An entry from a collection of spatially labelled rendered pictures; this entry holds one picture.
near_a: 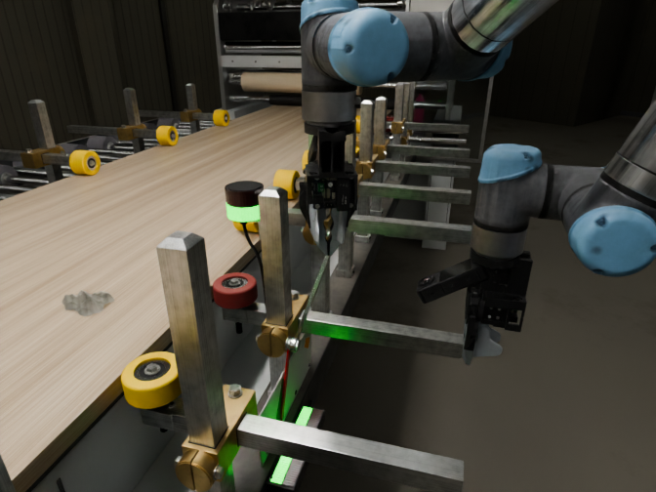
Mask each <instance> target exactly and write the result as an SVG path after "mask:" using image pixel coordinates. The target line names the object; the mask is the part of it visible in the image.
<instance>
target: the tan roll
mask: <svg viewBox="0 0 656 492"><path fill-rule="evenodd" d="M228 83H229V84H239V85H241V87H242V89H243V91H244V92H270V93H302V85H303V84H302V73H284V72H243V73H242V75H241V79H230V78H229V79H228ZM396 84H397V83H392V82H389V83H386V84H383V85H379V86H373V87H359V86H357V90H356V94H357V95H361V94H362V90H363V88H382V89H395V85H396Z"/></svg>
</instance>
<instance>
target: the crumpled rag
mask: <svg viewBox="0 0 656 492"><path fill-rule="evenodd" d="M61 302H62V303H63V305H64V308H65V310H72V309H73V310H76V311H78V312H77V313H79V314H80V315H83V316H89V315H92V314H93V313H96V312H97V313H100V312H101V311H103V307H104V305H105V304H107V303H109V302H111V303H112V302H114V298H113V297H112V296H111V295H110V294H109V293H107V292H104V291H100V292H98V293H94V294H89V293H87V292H86V291H83V290H81V291H80V292H79V293H78V295H73V294H71V295H64V298H63V300H62V301H61Z"/></svg>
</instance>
